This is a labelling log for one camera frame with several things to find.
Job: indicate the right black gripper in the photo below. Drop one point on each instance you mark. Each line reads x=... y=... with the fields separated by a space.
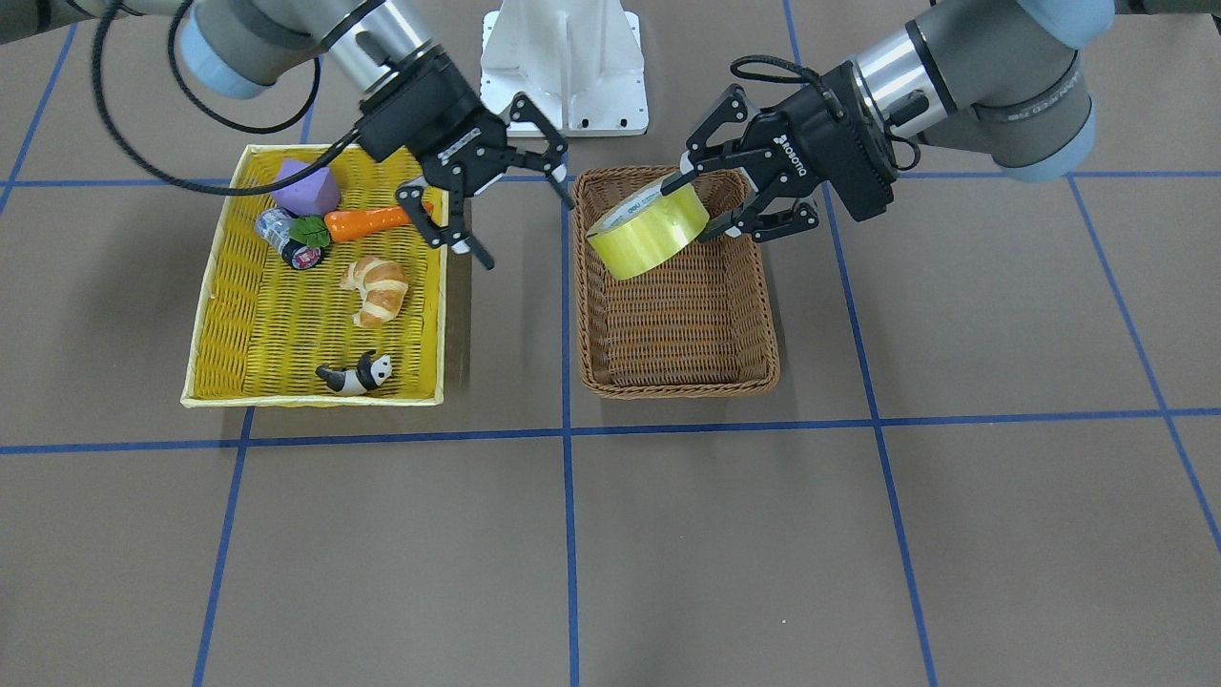
x=426 y=121

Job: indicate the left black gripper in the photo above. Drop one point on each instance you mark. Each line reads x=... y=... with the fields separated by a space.
x=832 y=145

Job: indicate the yellow tape roll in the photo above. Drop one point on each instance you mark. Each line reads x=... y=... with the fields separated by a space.
x=647 y=228

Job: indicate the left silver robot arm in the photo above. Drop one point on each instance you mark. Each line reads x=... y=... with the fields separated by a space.
x=1001 y=78

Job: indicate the brown wicker basket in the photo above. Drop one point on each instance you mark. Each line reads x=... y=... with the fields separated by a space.
x=699 y=325

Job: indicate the yellow woven basket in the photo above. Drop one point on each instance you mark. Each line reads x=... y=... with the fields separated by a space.
x=262 y=328

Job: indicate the toy croissant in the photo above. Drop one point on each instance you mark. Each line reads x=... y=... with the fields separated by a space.
x=382 y=285

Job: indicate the orange toy carrot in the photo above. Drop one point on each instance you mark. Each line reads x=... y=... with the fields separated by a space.
x=321 y=231

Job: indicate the purple foam block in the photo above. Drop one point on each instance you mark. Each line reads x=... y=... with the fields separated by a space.
x=317 y=194

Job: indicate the black cylindrical can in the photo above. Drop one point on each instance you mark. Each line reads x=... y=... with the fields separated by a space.
x=275 y=225

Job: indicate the panda figurine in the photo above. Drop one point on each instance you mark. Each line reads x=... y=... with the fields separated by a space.
x=370 y=373

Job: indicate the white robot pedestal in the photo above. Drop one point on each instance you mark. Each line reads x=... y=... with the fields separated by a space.
x=581 y=62

